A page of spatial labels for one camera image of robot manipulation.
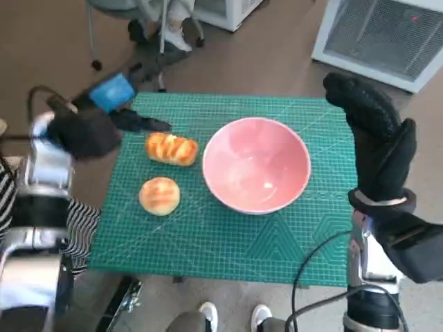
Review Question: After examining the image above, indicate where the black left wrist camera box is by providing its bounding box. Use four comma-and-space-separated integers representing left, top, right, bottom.
46, 98, 123, 160

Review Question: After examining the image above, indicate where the green cutting mat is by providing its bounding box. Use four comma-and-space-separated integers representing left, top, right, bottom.
86, 91, 363, 288

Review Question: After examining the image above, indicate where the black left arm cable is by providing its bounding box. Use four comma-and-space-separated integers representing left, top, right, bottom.
26, 85, 75, 120

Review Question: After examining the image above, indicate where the round toy bread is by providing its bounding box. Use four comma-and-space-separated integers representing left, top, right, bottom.
138, 176, 181, 217

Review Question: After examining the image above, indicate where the small white mesh cabinet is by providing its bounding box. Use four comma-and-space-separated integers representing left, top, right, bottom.
193, 0, 267, 33

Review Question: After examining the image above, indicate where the black metal stand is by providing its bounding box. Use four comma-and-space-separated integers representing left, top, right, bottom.
100, 278, 145, 332

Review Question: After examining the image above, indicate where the pink bowl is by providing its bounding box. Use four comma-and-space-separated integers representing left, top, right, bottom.
202, 117, 311, 215

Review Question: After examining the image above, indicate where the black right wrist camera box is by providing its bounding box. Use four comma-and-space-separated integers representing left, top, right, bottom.
373, 207, 443, 284

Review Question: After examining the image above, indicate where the person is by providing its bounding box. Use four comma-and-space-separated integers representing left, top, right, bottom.
0, 155, 101, 277
127, 0, 197, 53
165, 302, 291, 332

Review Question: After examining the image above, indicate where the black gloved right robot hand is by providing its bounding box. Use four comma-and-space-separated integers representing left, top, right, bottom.
322, 71, 417, 203

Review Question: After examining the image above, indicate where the grey office chair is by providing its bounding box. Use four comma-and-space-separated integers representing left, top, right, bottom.
84, 0, 205, 93

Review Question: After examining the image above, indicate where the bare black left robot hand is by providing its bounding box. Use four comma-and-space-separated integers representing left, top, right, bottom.
72, 62, 173, 134

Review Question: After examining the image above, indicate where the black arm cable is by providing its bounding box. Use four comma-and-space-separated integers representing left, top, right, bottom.
26, 85, 75, 120
285, 230, 352, 332

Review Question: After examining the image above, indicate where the long striped toy bread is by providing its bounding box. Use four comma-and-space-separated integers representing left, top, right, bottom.
145, 131, 199, 167

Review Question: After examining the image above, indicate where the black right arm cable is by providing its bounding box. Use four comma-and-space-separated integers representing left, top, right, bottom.
285, 230, 352, 332

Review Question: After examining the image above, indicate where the large white mesh cabinet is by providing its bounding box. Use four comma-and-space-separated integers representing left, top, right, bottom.
311, 0, 443, 93

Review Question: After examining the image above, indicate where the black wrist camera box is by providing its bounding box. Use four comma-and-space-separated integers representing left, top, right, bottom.
46, 98, 123, 160
373, 207, 443, 284

